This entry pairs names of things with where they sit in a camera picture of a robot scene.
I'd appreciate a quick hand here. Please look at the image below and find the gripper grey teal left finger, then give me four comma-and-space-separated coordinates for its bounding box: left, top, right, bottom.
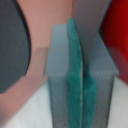
45, 19, 82, 128

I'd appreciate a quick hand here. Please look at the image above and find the pink toy stove board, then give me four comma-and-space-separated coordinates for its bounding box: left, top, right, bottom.
0, 0, 74, 116

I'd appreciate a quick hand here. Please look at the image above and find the gripper grey teal right finger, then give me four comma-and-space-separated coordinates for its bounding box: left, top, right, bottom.
82, 34, 119, 128

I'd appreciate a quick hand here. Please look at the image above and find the large grey pot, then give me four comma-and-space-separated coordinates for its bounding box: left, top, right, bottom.
72, 0, 128, 84

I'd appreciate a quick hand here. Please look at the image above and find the red toy pepper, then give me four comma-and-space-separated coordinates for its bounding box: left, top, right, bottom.
99, 0, 128, 51

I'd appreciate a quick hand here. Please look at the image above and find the black stove burner disc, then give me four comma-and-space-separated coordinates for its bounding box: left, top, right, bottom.
0, 0, 31, 93

